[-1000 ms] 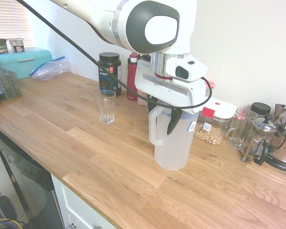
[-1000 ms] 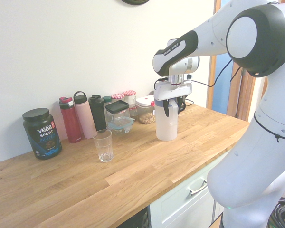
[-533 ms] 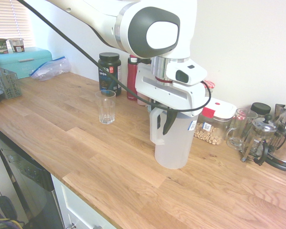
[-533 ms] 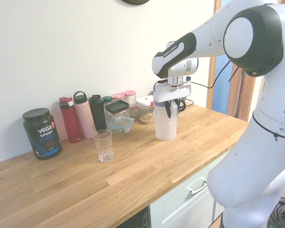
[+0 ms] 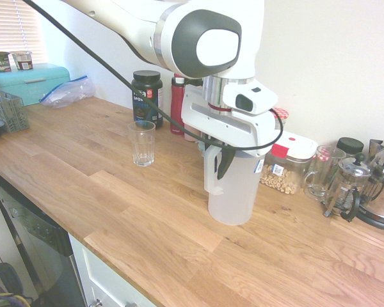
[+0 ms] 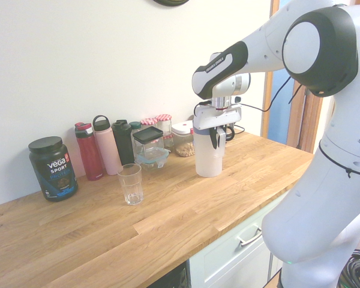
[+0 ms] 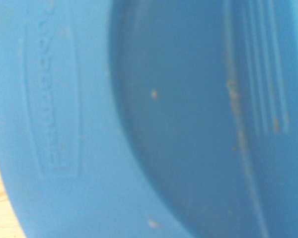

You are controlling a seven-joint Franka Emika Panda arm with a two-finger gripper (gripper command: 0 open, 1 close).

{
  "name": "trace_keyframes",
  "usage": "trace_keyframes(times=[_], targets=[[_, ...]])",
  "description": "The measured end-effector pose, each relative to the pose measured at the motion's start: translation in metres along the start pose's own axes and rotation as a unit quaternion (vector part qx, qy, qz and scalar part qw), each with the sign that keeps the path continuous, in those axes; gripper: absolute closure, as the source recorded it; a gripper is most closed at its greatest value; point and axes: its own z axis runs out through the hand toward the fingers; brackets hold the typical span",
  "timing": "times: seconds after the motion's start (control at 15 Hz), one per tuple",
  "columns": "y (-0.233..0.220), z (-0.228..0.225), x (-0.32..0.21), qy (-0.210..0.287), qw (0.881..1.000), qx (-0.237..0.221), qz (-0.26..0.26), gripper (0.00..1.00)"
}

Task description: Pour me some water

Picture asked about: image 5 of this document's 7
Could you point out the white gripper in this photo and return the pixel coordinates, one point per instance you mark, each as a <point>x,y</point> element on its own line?
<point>230,128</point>

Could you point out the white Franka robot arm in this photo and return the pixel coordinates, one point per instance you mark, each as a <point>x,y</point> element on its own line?
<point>140,32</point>

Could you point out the pink water bottle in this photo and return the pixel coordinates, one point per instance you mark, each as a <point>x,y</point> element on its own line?
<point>188,136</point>

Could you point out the red water bottle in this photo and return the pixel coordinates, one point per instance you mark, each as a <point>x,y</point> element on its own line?
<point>176,105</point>

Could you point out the clear glass tumbler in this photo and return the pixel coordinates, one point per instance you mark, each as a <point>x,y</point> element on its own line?
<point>141,147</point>

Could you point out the cereal container white red lid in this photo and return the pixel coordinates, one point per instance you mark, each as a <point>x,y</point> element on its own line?
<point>288,172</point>

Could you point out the jar with red checkered lid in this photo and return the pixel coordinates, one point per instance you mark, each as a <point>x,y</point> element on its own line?
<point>283,115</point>
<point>324,156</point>

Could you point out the black Vega protein tub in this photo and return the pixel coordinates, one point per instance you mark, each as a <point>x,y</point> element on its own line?
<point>145,102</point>

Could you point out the clear glass mug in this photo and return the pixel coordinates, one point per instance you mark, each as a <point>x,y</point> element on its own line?
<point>320,179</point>

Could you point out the jar with black lid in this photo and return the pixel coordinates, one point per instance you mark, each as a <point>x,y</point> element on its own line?
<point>350,145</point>

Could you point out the glass French press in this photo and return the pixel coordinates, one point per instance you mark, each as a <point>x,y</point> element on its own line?
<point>348,185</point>

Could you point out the clear zip plastic bag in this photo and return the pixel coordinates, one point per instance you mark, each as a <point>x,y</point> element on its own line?
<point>67,92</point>

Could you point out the white cabinet drawer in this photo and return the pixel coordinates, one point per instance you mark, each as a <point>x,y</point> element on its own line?
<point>105,281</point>

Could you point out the dishwasher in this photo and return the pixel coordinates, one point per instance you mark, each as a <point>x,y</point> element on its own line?
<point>41,240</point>

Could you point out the teal bread box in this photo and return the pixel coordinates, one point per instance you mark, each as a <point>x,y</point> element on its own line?
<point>35,83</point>

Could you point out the grey cutlery basket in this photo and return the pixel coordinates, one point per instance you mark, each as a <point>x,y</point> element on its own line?
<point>12,112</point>

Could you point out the white brown yoghurt cup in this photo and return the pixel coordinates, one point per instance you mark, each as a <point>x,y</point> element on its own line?
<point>22,60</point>

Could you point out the dark bag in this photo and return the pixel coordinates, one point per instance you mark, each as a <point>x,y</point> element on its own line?
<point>3,278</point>

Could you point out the white window blinds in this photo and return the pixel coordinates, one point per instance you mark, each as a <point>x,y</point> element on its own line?
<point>6,25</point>

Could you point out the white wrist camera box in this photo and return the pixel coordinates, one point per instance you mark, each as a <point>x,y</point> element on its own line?
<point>252,97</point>

